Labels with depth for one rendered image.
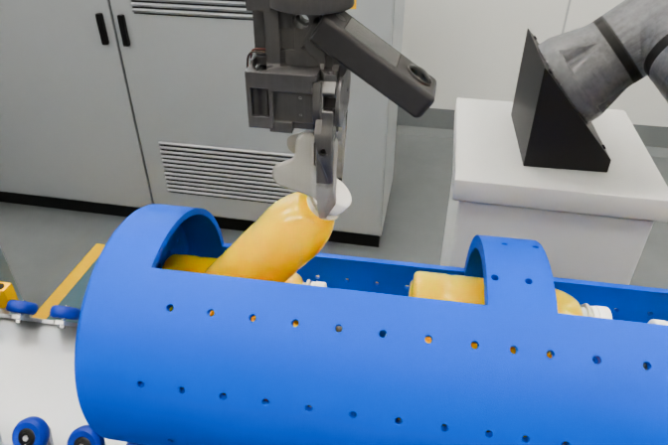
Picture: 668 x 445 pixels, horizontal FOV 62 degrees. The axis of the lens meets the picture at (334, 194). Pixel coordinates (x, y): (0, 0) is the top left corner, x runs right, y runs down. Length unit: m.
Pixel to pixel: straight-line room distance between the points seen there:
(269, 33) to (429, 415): 0.37
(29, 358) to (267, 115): 0.63
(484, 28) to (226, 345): 2.95
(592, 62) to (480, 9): 2.42
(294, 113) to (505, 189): 0.48
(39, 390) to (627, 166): 0.96
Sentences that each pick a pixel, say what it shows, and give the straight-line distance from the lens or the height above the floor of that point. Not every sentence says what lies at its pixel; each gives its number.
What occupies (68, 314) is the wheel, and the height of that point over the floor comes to 0.97.
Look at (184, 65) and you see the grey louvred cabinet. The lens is 2.31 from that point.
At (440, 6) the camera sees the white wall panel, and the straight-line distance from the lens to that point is 3.32.
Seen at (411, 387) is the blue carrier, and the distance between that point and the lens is 0.55.
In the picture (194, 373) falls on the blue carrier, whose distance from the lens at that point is 0.58.
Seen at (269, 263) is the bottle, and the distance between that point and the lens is 0.59.
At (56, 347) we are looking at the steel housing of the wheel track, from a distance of 1.00.
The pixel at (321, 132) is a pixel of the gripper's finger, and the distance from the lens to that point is 0.47.
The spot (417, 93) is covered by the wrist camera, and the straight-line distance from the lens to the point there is 0.47.
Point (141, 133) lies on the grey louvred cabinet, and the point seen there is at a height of 0.50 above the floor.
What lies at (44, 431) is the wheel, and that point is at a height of 0.97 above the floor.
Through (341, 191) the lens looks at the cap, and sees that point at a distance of 0.56.
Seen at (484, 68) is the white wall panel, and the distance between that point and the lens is 3.43.
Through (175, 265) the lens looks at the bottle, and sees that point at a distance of 0.74.
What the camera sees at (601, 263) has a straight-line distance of 1.01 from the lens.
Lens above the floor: 1.61
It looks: 34 degrees down
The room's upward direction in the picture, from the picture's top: straight up
